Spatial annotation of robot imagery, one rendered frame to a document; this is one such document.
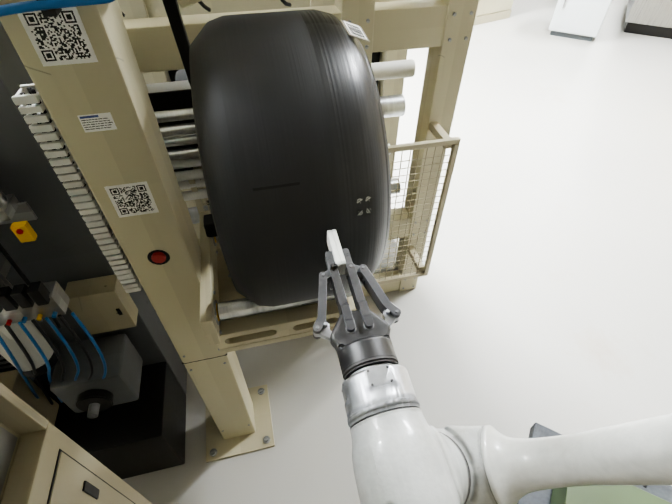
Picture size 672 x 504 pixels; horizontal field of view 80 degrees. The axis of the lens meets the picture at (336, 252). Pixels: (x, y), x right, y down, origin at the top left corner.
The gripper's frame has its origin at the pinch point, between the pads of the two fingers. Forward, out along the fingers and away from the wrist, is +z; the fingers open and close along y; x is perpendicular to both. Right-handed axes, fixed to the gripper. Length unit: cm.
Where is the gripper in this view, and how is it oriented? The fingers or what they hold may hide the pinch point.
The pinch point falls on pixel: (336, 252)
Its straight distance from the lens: 64.0
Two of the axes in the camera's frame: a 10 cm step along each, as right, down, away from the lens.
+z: -2.3, -7.8, 5.8
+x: -0.3, 6.0, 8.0
